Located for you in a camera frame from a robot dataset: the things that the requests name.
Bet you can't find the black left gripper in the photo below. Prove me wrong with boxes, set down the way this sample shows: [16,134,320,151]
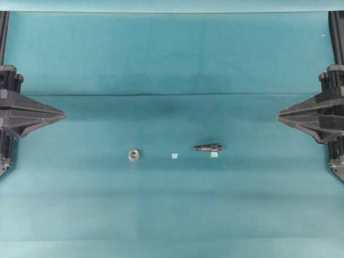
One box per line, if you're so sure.
[1,65,66,176]

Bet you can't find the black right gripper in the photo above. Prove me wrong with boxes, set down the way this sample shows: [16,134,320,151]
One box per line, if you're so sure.
[278,67,343,175]

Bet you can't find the dark metal threaded shaft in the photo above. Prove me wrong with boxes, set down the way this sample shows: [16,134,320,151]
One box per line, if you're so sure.
[193,144,223,152]

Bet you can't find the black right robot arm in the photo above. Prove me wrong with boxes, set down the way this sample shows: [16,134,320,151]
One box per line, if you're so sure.
[278,11,343,181]

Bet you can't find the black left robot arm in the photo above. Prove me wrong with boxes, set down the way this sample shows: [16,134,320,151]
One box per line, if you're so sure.
[1,11,66,175]

